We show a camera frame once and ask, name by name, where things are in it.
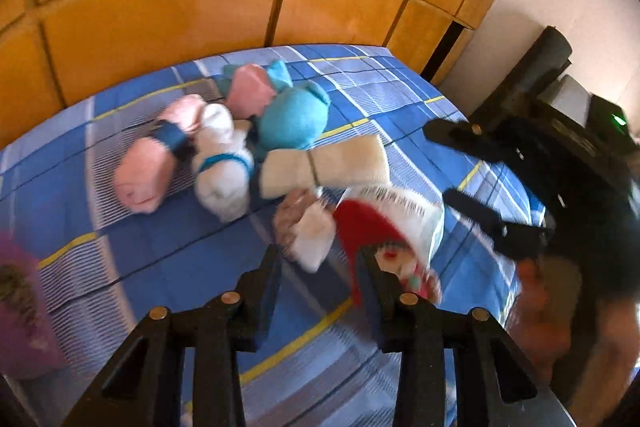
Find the cream rolled cloth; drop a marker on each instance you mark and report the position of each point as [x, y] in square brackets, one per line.
[350, 162]

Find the red and white plastic packet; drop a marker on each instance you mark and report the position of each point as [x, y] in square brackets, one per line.
[360, 217]

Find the blue plaid bedsheet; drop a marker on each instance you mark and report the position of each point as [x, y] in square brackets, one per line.
[150, 257]

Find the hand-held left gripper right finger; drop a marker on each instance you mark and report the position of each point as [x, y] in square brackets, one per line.
[367, 289]

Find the white sock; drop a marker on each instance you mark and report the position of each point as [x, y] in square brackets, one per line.
[315, 242]

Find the brown satin scrunchie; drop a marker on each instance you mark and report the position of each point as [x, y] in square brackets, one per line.
[290, 217]

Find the pink and teal rolled cloth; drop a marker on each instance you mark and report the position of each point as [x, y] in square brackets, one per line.
[247, 87]

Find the pink cloth blue band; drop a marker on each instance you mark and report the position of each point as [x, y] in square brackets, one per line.
[145, 172]

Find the white rolled cloth blue band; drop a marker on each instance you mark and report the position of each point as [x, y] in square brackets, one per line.
[220, 192]

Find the person's right hand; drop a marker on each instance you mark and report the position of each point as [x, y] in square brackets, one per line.
[545, 302]

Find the purple box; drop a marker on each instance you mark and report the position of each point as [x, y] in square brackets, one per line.
[30, 337]

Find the teal fluffy cloth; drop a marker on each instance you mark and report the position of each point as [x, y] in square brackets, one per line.
[295, 117]

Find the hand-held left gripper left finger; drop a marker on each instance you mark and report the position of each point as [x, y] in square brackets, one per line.
[270, 289]

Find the wooden wardrobe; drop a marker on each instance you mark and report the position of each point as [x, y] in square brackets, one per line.
[150, 7]

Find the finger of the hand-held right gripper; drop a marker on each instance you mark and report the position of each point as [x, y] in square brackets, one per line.
[465, 136]
[492, 222]

